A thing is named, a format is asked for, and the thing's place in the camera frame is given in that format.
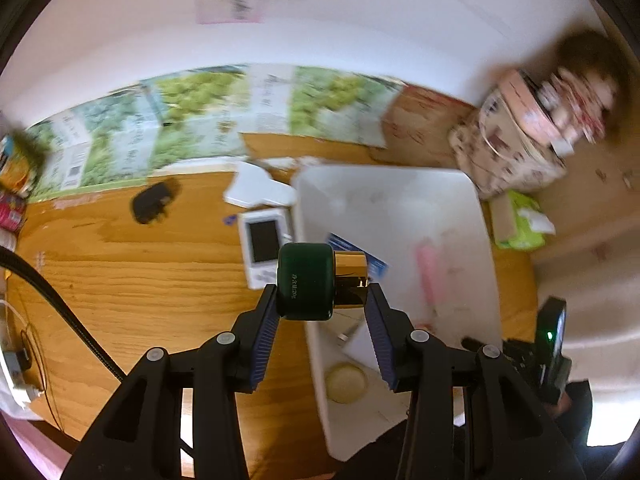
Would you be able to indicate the printed canvas tote bag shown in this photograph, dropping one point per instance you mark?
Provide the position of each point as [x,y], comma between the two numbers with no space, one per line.
[500,165]

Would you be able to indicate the pink razor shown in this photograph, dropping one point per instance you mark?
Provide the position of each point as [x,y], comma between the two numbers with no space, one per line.
[429,275]

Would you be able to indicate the pink can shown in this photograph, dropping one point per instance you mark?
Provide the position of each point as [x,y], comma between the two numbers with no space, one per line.
[11,212]

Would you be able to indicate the black plug adapter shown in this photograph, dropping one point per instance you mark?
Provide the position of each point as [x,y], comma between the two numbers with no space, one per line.
[152,202]

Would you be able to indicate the white forehead thermometer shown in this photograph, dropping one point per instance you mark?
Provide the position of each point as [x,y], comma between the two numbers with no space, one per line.
[255,185]

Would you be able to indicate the round gold compact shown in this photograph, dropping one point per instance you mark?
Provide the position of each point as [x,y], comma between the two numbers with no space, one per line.
[346,384]

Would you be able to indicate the white power strip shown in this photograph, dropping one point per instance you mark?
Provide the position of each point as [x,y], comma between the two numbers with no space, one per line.
[15,375]

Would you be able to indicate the clear box with blue label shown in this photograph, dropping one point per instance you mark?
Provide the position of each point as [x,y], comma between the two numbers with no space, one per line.
[372,260]

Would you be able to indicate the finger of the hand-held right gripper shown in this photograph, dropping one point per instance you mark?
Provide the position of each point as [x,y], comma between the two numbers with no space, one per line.
[470,343]

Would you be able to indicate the white plastic bin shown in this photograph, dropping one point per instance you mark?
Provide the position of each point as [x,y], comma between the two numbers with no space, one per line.
[400,200]

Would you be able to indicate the pink round box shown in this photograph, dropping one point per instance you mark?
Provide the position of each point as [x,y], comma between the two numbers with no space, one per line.
[525,105]

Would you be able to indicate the green bottle with gold cap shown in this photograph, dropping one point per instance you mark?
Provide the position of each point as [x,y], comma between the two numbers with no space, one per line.
[305,280]

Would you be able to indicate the brown cardboard box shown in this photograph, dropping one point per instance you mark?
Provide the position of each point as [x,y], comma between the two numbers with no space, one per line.
[430,125]

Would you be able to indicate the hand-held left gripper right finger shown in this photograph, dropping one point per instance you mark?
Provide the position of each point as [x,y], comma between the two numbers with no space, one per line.
[382,345]

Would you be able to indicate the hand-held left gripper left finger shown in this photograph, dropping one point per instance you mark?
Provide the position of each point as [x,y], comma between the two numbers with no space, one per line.
[265,350]

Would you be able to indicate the person's right forearm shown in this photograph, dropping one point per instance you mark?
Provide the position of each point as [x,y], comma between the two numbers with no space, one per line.
[580,410]

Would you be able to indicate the green tissue pack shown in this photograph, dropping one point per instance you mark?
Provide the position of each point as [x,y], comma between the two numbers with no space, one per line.
[520,220]

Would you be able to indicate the white handheld game console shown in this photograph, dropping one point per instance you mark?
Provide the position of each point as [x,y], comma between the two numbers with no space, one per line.
[262,245]

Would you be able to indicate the grape print carton panel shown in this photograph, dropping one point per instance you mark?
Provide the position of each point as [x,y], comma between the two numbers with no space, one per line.
[200,110]

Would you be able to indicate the brown-haired plush doll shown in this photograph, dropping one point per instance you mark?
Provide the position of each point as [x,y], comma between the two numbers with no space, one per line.
[590,75]

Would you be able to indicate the white cube charger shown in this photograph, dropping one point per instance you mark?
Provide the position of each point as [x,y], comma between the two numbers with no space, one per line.
[362,345]

